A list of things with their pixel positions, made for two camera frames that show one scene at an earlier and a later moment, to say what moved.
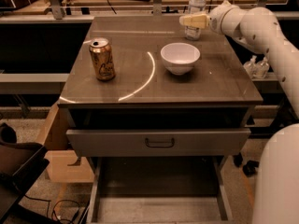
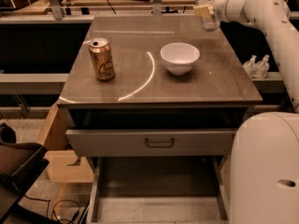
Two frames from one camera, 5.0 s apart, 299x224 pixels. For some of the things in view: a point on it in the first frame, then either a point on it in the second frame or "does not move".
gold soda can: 103,59 does not move
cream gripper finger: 197,21 → 206,11
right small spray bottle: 263,68 does not move
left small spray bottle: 251,66 does not move
